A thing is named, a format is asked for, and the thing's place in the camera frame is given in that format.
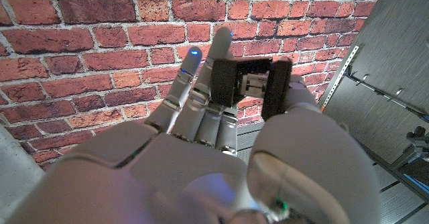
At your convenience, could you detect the long black stapler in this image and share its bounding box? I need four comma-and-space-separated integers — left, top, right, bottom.
209, 56, 293, 121

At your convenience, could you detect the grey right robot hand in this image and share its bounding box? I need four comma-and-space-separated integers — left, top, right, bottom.
6, 27, 383, 224

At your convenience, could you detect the printed brick wall backdrop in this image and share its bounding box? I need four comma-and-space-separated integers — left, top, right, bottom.
0, 0, 386, 171

